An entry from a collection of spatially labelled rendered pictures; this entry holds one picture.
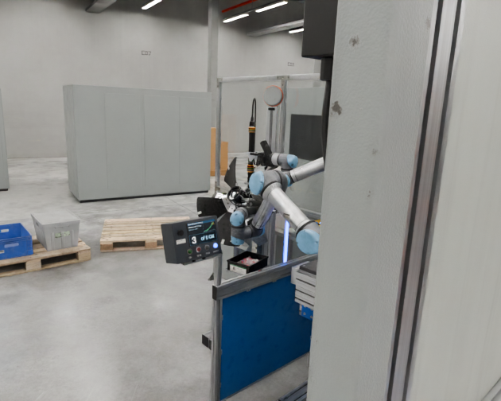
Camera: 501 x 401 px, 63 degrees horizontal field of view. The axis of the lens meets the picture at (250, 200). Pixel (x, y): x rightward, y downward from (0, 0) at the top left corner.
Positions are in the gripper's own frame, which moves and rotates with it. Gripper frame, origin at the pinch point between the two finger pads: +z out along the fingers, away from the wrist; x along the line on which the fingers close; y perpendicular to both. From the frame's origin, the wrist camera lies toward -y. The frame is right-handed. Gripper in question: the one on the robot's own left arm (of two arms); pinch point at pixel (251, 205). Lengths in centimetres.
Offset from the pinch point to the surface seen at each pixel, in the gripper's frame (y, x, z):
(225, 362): 12, 80, -47
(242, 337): 3, 70, -38
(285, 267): -21.2, 36.9, -11.4
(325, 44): -51, -59, -219
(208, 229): 9, -3, -64
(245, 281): -1, 35, -38
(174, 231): 21, -6, -78
